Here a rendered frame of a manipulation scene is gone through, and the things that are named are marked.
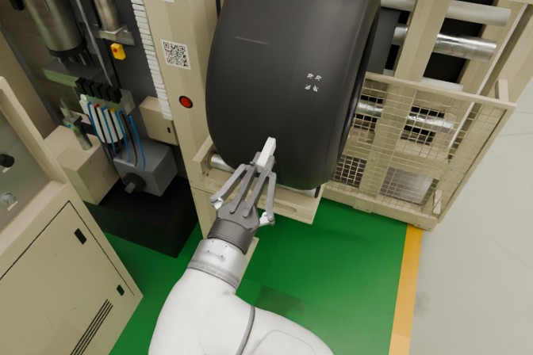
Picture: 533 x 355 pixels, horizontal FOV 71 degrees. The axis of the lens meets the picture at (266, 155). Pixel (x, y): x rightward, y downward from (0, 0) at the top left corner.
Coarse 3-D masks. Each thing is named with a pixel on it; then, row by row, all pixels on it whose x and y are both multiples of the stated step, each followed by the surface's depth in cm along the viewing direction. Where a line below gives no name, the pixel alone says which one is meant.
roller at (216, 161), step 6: (216, 156) 114; (210, 162) 114; (216, 162) 113; (222, 162) 113; (216, 168) 115; (222, 168) 113; (228, 168) 112; (276, 186) 110; (282, 186) 109; (318, 186) 106; (294, 192) 109; (300, 192) 108; (306, 192) 107; (312, 192) 106; (318, 192) 106
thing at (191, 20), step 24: (144, 0) 89; (192, 0) 86; (168, 24) 91; (192, 24) 89; (216, 24) 100; (192, 48) 94; (168, 72) 103; (192, 72) 100; (168, 96) 110; (192, 96) 107; (192, 120) 115; (192, 144) 124; (192, 168) 134; (192, 192) 146; (216, 216) 154
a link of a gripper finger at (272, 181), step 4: (272, 176) 71; (272, 180) 71; (272, 184) 70; (268, 188) 70; (272, 188) 70; (268, 192) 69; (272, 192) 69; (268, 196) 69; (272, 196) 69; (268, 200) 68; (272, 200) 68; (268, 204) 68; (272, 204) 68; (268, 208) 67; (272, 208) 68; (268, 212) 67; (272, 212) 67; (268, 216) 66; (272, 216) 66; (268, 220) 67; (272, 220) 66; (272, 224) 68
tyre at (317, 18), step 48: (240, 0) 73; (288, 0) 71; (336, 0) 70; (240, 48) 72; (288, 48) 70; (336, 48) 69; (240, 96) 74; (288, 96) 71; (336, 96) 71; (240, 144) 81; (288, 144) 76; (336, 144) 81
